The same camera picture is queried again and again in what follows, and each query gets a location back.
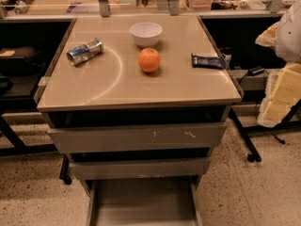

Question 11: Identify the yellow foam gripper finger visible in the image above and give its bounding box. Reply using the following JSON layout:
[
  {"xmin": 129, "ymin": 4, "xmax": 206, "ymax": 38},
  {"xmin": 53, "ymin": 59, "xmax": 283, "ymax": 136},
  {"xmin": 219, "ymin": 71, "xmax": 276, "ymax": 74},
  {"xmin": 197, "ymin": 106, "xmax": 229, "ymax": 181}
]
[
  {"xmin": 255, "ymin": 22, "xmax": 278, "ymax": 47},
  {"xmin": 257, "ymin": 63, "xmax": 301, "ymax": 128}
]

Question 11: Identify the orange fruit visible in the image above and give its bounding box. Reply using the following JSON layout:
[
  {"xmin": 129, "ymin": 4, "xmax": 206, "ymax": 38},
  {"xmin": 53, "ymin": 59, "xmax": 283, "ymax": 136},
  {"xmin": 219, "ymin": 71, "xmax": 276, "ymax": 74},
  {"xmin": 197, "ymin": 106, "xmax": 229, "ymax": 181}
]
[{"xmin": 138, "ymin": 48, "xmax": 161, "ymax": 73}]

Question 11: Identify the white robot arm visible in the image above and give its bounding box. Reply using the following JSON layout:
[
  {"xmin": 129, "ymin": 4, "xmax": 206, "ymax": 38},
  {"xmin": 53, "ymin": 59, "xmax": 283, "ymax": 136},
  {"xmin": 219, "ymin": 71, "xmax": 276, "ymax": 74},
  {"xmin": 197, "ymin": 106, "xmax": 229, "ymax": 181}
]
[{"xmin": 255, "ymin": 0, "xmax": 301, "ymax": 128}]

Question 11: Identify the top grey drawer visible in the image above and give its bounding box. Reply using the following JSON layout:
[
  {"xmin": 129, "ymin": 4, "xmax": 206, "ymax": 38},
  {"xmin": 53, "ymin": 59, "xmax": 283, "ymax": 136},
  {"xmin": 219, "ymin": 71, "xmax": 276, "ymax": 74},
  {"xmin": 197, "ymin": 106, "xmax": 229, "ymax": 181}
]
[{"xmin": 48, "ymin": 122, "xmax": 226, "ymax": 153}]

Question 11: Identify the middle grey drawer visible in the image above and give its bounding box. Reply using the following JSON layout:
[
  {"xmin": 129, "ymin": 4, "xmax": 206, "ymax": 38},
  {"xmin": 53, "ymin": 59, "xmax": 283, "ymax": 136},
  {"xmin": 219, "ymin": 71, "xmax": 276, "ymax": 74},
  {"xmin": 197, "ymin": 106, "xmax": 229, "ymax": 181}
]
[{"xmin": 70, "ymin": 158, "xmax": 210, "ymax": 180}]

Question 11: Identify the grey drawer cabinet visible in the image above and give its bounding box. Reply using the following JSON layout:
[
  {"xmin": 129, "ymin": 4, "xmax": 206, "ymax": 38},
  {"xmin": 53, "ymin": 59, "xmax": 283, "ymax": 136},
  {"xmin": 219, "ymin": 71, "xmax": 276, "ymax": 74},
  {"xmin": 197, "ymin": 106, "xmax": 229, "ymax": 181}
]
[{"xmin": 33, "ymin": 14, "xmax": 245, "ymax": 186}]

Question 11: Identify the open bottom grey drawer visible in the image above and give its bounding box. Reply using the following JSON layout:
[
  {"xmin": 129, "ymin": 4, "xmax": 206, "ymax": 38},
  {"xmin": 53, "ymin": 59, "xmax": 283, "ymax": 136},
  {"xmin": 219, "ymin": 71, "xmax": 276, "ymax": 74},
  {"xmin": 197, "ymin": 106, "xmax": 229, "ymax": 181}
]
[{"xmin": 87, "ymin": 177, "xmax": 203, "ymax": 226}]

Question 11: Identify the black power adapter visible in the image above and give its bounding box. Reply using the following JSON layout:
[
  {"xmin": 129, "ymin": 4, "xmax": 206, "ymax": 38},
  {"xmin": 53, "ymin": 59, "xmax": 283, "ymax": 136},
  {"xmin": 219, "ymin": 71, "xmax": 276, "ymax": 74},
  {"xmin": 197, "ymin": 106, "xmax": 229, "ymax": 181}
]
[{"xmin": 247, "ymin": 66, "xmax": 265, "ymax": 76}]

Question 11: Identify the dark blue snack packet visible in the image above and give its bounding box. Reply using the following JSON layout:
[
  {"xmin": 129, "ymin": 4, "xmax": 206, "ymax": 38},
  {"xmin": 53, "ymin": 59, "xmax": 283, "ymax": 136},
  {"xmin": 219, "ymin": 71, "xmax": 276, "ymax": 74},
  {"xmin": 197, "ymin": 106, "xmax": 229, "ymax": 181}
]
[{"xmin": 191, "ymin": 54, "xmax": 226, "ymax": 70}]

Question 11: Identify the white bowl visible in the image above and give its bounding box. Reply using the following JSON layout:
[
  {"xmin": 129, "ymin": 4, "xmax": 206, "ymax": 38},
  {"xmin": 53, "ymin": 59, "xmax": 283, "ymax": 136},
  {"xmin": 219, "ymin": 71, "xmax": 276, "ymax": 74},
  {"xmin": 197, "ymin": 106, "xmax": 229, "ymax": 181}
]
[{"xmin": 130, "ymin": 22, "xmax": 163, "ymax": 47}]

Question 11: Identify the crushed blue silver can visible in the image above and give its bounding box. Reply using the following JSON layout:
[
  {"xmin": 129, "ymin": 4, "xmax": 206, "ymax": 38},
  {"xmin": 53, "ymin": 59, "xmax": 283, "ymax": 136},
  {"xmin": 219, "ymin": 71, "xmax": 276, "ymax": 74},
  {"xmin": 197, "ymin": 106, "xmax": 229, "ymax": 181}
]
[{"xmin": 66, "ymin": 38, "xmax": 103, "ymax": 66}]

